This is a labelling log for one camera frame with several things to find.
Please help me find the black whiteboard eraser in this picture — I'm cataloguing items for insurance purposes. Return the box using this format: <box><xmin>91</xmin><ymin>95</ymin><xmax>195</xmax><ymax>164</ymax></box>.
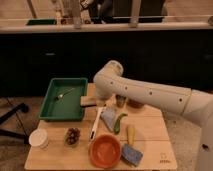
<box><xmin>80</xmin><ymin>96</ymin><xmax>96</xmax><ymax>107</ymax></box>

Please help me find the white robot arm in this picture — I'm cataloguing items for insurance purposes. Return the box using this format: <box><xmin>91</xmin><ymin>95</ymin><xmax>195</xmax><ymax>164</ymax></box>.
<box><xmin>93</xmin><ymin>60</ymin><xmax>213</xmax><ymax>171</ymax></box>

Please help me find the green plastic tray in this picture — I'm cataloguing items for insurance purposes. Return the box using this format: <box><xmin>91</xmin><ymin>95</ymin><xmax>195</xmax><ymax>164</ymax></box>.
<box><xmin>39</xmin><ymin>78</ymin><xmax>88</xmax><ymax>121</ymax></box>

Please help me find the small metal cup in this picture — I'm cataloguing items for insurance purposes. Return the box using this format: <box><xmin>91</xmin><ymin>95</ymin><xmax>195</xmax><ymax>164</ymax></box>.
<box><xmin>116</xmin><ymin>95</ymin><xmax>126</xmax><ymax>108</ymax></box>

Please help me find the grey blue cloth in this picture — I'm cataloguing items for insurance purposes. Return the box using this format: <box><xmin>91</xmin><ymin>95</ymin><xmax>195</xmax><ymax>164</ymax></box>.
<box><xmin>101</xmin><ymin>107</ymin><xmax>116</xmax><ymax>132</ymax></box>

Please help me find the dark red bowl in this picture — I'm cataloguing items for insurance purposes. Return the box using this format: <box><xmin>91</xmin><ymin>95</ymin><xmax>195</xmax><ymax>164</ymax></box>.
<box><xmin>127</xmin><ymin>99</ymin><xmax>144</xmax><ymax>109</ymax></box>

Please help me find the green chili pepper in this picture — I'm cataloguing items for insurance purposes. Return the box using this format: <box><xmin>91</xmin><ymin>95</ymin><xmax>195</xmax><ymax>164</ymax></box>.
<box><xmin>114</xmin><ymin>113</ymin><xmax>128</xmax><ymax>135</ymax></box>

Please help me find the metal spoon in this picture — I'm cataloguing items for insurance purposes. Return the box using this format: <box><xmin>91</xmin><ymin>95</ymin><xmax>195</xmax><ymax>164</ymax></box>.
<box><xmin>55</xmin><ymin>88</ymin><xmax>75</xmax><ymax>101</ymax></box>

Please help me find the yellow banana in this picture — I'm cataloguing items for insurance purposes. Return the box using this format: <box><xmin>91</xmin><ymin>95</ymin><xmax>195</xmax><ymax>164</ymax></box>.
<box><xmin>126</xmin><ymin>125</ymin><xmax>135</xmax><ymax>146</ymax></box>

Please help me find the bunch of red grapes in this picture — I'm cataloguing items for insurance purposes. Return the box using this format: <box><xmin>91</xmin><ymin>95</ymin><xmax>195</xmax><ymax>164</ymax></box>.
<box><xmin>65</xmin><ymin>128</ymin><xmax>80</xmax><ymax>146</ymax></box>

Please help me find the orange plastic bowl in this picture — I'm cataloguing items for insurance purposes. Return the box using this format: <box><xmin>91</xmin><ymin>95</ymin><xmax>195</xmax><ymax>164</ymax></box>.
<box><xmin>89</xmin><ymin>134</ymin><xmax>121</xmax><ymax>169</ymax></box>

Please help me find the blue sponge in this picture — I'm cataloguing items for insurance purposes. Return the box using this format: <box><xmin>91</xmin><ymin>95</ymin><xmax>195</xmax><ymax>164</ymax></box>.
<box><xmin>122</xmin><ymin>144</ymin><xmax>143</xmax><ymax>166</ymax></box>

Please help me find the white paper cup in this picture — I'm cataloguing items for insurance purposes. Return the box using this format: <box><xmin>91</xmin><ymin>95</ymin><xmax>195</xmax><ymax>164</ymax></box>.
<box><xmin>29</xmin><ymin>129</ymin><xmax>49</xmax><ymax>149</ymax></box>

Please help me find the black chair base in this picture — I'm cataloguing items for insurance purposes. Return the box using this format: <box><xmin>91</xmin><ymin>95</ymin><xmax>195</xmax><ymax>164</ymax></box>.
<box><xmin>0</xmin><ymin>103</ymin><xmax>29</xmax><ymax>144</ymax></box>

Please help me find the green bin on counter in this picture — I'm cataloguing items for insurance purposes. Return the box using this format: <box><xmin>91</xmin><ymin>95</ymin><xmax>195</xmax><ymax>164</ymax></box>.
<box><xmin>26</xmin><ymin>19</ymin><xmax>57</xmax><ymax>26</ymax></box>

